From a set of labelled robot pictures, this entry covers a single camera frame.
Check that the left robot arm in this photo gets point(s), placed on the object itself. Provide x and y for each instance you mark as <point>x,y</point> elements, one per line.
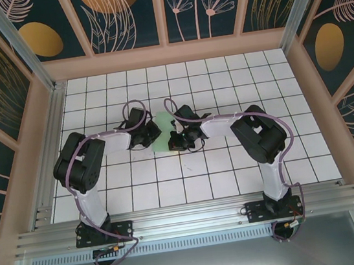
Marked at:
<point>79,161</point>

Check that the black base plate left arm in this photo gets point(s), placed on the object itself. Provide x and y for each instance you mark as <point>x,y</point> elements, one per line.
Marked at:
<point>124,229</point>

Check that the aluminium corner post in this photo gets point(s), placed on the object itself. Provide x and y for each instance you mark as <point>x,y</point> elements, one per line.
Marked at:
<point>18,45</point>
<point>299,8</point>

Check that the black base plate right arm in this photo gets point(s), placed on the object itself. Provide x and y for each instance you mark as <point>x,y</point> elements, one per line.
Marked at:
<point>256,212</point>

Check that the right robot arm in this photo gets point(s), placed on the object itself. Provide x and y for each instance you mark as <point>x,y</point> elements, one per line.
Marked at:
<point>262,134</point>

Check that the aluminium side rail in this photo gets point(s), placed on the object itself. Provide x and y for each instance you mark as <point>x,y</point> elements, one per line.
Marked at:
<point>55,122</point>

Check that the long aluminium mounting rail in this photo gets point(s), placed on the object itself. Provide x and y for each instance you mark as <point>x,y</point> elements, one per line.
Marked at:
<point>188,217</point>

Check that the small black circuit board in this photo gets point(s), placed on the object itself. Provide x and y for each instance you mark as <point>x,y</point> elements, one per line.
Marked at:
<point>106,251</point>

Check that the light green paper sheet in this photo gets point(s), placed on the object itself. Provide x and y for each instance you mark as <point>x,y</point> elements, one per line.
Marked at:
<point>163,131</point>

